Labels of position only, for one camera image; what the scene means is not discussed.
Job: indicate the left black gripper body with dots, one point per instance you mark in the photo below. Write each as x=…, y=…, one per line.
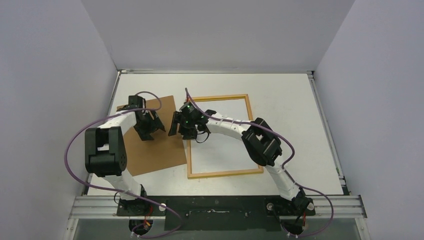
x=147, y=123

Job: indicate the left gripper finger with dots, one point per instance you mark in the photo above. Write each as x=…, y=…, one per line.
x=157, y=123
x=144, y=136

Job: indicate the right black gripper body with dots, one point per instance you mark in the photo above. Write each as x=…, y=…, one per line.
x=182, y=123

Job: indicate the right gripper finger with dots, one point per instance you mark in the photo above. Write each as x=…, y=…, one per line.
x=189, y=133
x=176, y=120

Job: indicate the yellow wooden picture frame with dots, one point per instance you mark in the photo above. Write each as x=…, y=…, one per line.
x=188, y=142

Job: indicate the brown frame backing board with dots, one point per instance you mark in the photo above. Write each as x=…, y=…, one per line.
x=162, y=152

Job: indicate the blue building photo print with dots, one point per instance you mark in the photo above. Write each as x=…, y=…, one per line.
x=220, y=153

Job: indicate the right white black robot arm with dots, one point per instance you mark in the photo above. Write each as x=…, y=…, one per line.
x=262, y=145

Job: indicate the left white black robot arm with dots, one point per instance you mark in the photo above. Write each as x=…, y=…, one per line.
x=105, y=151

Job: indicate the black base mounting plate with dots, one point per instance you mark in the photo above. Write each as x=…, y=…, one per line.
x=221, y=213

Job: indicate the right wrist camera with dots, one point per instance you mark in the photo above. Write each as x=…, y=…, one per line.
x=188, y=110

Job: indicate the aluminium front rail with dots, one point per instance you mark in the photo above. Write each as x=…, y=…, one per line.
x=104, y=207

